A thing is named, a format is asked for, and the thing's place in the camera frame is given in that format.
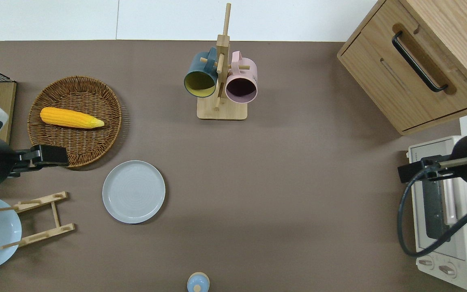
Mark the gray round plate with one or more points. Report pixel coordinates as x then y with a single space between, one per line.
133 192

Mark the wooden plate rack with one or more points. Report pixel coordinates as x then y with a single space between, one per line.
55 215

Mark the wooden mug tree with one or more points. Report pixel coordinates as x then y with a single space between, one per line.
221 111

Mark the pink mug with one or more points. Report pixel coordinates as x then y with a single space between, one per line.
246 69

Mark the dark teal mug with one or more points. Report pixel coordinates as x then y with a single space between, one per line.
199 69

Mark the brown wicker basket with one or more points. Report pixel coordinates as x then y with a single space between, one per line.
79 144

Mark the wooden drawer cabinet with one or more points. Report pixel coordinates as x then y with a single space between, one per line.
379 77

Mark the yellow corn cob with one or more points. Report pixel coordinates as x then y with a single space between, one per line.
69 117

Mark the white toaster oven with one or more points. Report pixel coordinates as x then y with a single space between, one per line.
464 251

